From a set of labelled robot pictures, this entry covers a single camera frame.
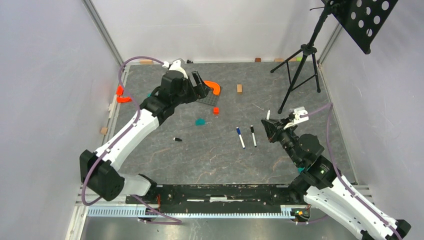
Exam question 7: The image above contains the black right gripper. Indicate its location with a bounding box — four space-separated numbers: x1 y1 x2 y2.
261 116 302 167

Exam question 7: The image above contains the white pen black tip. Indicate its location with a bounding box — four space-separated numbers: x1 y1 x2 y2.
250 125 258 148

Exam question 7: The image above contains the white pen blue tip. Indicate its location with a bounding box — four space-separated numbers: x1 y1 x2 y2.
238 133 246 149

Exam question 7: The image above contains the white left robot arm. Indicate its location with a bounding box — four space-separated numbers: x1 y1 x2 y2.
79 70 212 206

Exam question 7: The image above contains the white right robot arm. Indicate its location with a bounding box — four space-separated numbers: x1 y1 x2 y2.
261 118 412 240

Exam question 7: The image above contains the teal cube near pen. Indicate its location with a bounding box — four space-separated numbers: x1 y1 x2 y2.
195 118 206 126

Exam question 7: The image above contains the orange arch block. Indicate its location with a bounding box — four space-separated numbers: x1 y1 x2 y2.
204 80 222 96

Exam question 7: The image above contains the grey lego baseplate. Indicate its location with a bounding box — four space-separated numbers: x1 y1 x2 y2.
196 90 221 107

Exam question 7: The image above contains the red cube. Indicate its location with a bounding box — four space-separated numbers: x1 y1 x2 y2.
213 107 220 115

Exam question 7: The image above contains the wooden block back right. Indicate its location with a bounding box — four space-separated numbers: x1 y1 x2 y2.
274 57 297 63

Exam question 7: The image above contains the black tripod stand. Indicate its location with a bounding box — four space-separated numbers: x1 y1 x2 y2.
270 0 335 114

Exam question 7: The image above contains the orange block upright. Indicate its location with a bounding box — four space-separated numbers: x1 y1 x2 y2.
116 85 124 96

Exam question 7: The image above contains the orange curved block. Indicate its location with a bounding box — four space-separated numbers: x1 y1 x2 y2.
116 96 132 103

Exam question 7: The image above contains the black perforated plate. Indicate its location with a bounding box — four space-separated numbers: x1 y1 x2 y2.
325 0 398 55

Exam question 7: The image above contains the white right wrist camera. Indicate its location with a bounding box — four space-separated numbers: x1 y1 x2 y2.
283 106 309 130

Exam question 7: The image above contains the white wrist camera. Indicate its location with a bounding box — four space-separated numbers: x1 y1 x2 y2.
283 106 309 130
168 59 189 79

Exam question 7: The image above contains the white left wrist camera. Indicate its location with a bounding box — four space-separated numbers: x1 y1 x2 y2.
168 59 189 79

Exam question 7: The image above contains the wooden block back wall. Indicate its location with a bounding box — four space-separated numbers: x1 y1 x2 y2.
139 59 154 65

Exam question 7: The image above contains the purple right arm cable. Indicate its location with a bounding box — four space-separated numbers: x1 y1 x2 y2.
299 102 403 240

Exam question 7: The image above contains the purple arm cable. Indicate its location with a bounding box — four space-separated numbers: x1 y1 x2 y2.
81 56 183 226
299 102 403 240

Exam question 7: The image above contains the aluminium frame rail left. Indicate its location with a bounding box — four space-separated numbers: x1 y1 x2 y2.
93 64 131 185

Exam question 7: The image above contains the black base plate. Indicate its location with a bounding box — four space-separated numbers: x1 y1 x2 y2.
141 183 311 214

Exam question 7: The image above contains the wooden block left rail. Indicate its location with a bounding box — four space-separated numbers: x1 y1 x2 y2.
100 127 109 136

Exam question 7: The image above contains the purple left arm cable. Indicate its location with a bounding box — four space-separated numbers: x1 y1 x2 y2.
81 56 183 226

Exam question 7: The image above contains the aluminium corner post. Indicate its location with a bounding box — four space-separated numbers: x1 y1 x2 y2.
82 0 124 65

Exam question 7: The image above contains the blue cable duct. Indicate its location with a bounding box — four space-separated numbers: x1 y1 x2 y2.
87 205 306 220

